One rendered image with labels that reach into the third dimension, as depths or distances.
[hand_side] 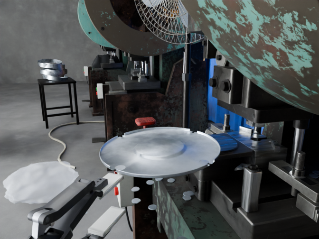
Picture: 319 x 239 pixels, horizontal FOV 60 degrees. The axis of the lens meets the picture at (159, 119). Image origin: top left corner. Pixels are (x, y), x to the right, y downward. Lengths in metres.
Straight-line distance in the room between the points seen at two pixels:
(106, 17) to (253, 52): 1.69
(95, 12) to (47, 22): 5.34
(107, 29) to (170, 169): 1.47
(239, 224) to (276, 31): 0.47
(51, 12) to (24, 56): 1.22
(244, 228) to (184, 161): 0.18
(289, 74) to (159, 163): 0.39
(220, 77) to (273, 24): 0.48
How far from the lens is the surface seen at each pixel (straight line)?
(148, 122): 0.97
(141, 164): 0.61
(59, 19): 7.23
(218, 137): 0.76
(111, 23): 1.94
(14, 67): 7.39
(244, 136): 0.80
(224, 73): 0.68
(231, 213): 0.65
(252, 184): 0.58
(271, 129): 1.02
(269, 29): 0.24
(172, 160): 0.62
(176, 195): 0.76
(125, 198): 0.96
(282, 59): 0.26
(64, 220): 0.41
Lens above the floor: 1.04
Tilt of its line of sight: 16 degrees down
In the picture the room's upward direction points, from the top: straight up
